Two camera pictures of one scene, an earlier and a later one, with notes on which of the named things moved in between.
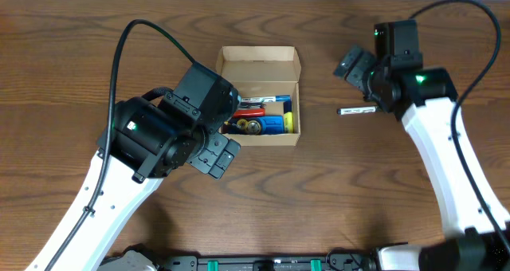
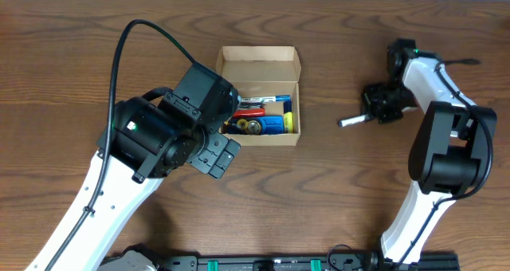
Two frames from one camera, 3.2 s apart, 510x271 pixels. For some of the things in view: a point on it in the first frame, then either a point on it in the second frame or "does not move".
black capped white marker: (358, 110) → (342, 123)
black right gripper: (364, 59) → (371, 108)
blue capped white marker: (267, 99) does not move
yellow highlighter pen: (288, 122) does not move
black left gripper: (216, 156) does not move
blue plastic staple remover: (272, 125) does not move
